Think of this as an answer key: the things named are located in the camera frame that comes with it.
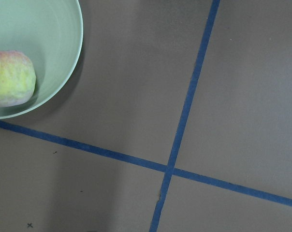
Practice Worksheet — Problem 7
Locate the pale green peach fruit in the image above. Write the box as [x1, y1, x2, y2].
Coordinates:
[0, 50, 36, 107]

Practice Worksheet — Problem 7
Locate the light green plate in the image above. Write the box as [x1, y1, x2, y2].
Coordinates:
[0, 0, 83, 119]

